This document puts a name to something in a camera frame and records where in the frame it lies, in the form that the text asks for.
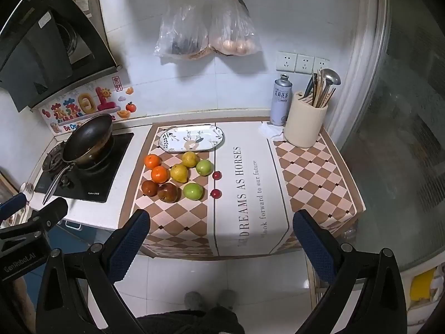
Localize colourful wall sticker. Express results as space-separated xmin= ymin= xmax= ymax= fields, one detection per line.
xmin=39 ymin=75 xmax=136 ymax=134

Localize patterned oval plate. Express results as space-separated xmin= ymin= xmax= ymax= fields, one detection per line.
xmin=158 ymin=124 xmax=225 ymax=153

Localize frosted glass door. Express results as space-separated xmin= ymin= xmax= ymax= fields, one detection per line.
xmin=339 ymin=0 xmax=445 ymax=272

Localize black gas stove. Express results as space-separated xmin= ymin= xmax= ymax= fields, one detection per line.
xmin=34 ymin=131 xmax=135 ymax=203

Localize reddish brown apple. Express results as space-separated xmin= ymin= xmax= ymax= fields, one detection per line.
xmin=141 ymin=180 xmax=159 ymax=197

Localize grey slipper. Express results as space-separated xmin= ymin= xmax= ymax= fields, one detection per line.
xmin=217 ymin=289 xmax=239 ymax=310
xmin=184 ymin=291 xmax=206 ymax=310

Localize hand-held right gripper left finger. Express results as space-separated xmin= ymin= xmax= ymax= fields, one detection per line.
xmin=35 ymin=209 xmax=152 ymax=334

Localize person's dark trousers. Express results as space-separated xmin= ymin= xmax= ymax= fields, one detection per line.
xmin=135 ymin=306 xmax=246 ymax=334

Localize black knife handle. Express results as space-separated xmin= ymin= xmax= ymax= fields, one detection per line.
xmin=303 ymin=75 xmax=316 ymax=99

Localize black range hood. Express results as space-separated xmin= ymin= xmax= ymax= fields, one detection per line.
xmin=0 ymin=0 xmax=123 ymax=112

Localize silver spray can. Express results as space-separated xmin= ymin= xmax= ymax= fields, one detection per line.
xmin=270 ymin=74 xmax=293 ymax=126

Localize bundle of wooden chopsticks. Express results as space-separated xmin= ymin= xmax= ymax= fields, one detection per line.
xmin=311 ymin=73 xmax=336 ymax=108

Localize dark red apple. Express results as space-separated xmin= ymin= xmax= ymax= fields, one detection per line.
xmin=157 ymin=183 xmax=180 ymax=203

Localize cream utensil holder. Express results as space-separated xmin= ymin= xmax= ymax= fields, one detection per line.
xmin=283 ymin=91 xmax=328 ymax=148

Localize metal ladle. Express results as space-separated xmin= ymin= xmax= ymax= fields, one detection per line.
xmin=315 ymin=68 xmax=342 ymax=107

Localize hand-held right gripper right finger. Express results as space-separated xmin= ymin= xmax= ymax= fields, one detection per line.
xmin=292 ymin=209 xmax=408 ymax=334

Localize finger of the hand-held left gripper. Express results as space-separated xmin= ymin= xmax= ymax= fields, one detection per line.
xmin=0 ymin=192 xmax=28 ymax=220
xmin=19 ymin=197 xmax=69 ymax=233

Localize white tissue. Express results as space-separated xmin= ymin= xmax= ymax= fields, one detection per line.
xmin=258 ymin=122 xmax=285 ymax=140

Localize yellow object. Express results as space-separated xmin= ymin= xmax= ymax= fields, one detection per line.
xmin=410 ymin=268 xmax=437 ymax=301

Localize black frying pan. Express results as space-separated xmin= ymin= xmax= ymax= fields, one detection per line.
xmin=42 ymin=113 xmax=115 ymax=205

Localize plastic bag with dark contents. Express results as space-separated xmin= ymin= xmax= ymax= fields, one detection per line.
xmin=155 ymin=0 xmax=212 ymax=58

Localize plastic bag with eggs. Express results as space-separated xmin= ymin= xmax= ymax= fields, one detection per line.
xmin=209 ymin=0 xmax=261 ymax=56

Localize checkered table mat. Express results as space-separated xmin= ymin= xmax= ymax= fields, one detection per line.
xmin=118 ymin=118 xmax=365 ymax=260

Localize green apple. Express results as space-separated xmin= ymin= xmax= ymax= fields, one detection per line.
xmin=196 ymin=159 xmax=214 ymax=176
xmin=183 ymin=182 xmax=204 ymax=201

